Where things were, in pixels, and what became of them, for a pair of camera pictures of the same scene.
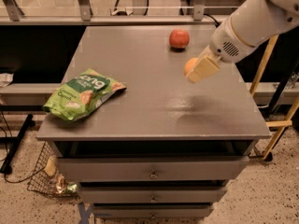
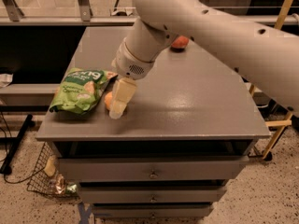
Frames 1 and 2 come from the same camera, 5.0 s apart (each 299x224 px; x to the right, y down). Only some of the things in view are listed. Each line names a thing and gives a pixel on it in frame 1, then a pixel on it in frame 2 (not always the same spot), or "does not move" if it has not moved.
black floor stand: (6, 168) does not move
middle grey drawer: (150, 194) does not move
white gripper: (228, 46) → (130, 63)
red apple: (178, 38) does not move
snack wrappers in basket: (57, 180) does not move
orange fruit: (190, 64) → (107, 100)
